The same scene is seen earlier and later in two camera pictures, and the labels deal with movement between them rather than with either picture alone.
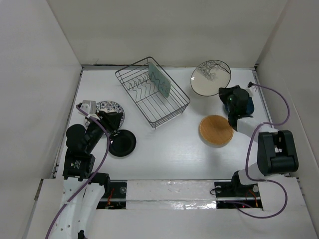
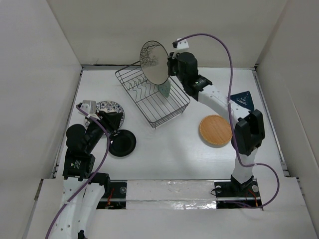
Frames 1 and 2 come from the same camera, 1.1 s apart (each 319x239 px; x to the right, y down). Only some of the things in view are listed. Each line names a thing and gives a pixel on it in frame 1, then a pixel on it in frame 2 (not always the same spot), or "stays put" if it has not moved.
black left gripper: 110,120 stays put
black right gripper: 224,91 -> 172,60
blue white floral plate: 108,106 stays put
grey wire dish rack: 155,107 stays put
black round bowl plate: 123,143 stays put
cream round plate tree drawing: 208,76 -> 154,61
